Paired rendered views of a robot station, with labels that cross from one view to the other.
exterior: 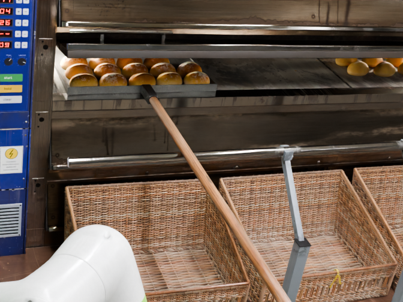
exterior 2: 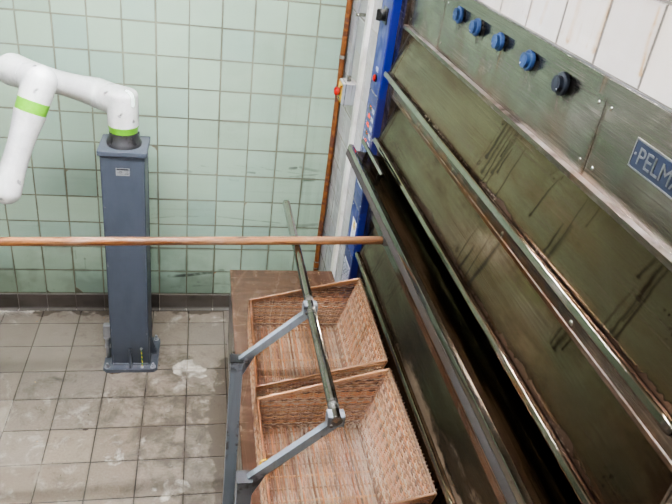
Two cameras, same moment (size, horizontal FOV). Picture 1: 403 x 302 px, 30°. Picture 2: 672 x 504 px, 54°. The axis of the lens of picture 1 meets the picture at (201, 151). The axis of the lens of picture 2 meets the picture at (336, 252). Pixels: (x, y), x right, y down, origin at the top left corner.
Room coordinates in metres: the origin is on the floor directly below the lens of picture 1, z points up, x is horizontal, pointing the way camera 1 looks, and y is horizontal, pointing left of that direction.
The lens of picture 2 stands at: (2.57, -1.95, 2.36)
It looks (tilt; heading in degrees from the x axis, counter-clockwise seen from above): 30 degrees down; 101
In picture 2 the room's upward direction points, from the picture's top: 8 degrees clockwise
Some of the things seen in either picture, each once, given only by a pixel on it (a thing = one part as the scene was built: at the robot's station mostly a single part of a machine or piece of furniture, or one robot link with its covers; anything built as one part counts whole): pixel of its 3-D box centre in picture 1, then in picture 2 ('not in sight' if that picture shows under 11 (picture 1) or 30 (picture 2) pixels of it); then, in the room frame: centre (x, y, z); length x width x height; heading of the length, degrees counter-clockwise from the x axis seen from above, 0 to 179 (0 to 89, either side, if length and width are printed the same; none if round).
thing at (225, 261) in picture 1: (153, 250); (311, 341); (2.12, 0.11, 0.72); 0.56 x 0.49 x 0.28; 114
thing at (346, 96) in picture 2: not in sight; (347, 91); (1.92, 1.04, 1.46); 0.10 x 0.07 x 0.10; 115
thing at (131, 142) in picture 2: not in sight; (125, 132); (1.06, 0.55, 1.23); 0.26 x 0.15 x 0.06; 114
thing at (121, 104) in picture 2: not in sight; (120, 108); (1.07, 0.50, 1.36); 0.16 x 0.13 x 0.19; 162
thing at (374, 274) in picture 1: (303, 236); (335, 457); (2.37, -0.43, 0.72); 0.56 x 0.49 x 0.28; 116
